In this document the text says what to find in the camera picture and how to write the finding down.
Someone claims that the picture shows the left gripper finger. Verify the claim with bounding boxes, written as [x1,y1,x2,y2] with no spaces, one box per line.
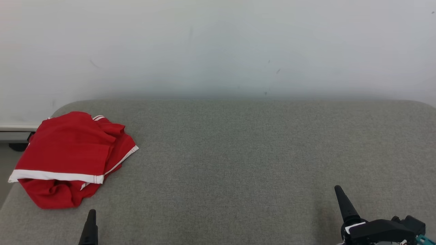
[78,209,98,245]

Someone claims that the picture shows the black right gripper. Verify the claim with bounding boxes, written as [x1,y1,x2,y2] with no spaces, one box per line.
[334,185,414,245]

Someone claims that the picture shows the red jersey with white sleeves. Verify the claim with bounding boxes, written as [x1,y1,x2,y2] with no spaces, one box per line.
[19,115,125,209]

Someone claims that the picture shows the red shorts with white trim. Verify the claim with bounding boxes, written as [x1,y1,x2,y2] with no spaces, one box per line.
[9,112,139,184]

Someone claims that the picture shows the grey metal rail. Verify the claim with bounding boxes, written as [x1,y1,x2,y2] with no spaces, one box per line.
[0,132,35,142]

